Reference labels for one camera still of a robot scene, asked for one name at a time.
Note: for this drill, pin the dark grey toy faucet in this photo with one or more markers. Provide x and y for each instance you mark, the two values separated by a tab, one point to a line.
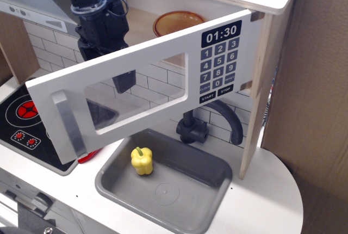
216	119

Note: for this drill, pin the grey oven front panel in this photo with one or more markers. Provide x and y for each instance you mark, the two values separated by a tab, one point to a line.
37	209

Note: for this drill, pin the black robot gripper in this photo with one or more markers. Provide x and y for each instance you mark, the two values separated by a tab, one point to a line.
124	81

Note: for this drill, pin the yellow toy bell pepper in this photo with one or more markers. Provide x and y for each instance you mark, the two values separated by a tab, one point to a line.
141	160

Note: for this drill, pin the brown cardboard box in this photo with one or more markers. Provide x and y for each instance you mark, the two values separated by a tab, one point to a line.
307	121

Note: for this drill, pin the grey range hood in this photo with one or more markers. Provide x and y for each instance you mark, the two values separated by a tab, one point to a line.
30	2

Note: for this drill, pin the wooden toy microwave cabinet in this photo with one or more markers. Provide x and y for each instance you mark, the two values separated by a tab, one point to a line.
261	54

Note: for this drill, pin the grey microwave door handle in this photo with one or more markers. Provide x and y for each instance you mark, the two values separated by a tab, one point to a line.
71	127

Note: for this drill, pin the grey toy sink basin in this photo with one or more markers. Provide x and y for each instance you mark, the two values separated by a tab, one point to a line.
182	194

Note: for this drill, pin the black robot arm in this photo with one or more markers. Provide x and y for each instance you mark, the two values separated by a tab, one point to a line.
102	26

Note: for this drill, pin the black toy stovetop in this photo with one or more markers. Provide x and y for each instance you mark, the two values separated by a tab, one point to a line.
23	131

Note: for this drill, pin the red toy chili pepper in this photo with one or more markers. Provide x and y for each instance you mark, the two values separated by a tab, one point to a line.
88	157

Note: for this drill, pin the white toy microwave door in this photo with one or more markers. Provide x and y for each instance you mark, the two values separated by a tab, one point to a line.
175	73

